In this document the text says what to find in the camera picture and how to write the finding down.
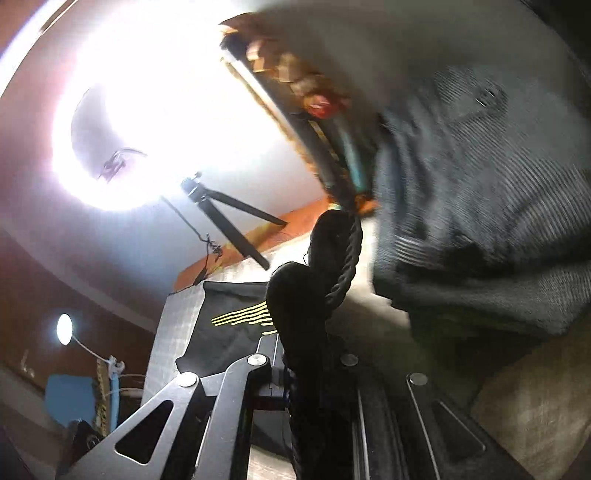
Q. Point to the dark grey ribbed cloth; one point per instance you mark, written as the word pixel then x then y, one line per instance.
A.
pixel 475 207

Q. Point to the blue board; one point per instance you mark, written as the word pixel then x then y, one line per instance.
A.
pixel 69 397

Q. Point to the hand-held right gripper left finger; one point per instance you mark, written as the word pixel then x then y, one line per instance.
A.
pixel 226 401

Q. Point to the cluttered shelf rack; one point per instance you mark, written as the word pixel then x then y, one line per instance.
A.
pixel 318 124

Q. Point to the round white gooseneck lamp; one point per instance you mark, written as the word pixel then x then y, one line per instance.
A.
pixel 64 328

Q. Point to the bright ceiling light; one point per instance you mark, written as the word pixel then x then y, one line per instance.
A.
pixel 147 110

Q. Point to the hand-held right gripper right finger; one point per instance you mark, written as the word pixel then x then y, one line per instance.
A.
pixel 367 415

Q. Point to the black tripod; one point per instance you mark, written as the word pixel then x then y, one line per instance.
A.
pixel 240 210

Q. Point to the black cloth with yellow stripes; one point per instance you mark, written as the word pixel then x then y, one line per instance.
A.
pixel 178 323

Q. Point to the black pants with yellow print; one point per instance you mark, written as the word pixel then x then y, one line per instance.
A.
pixel 295 314

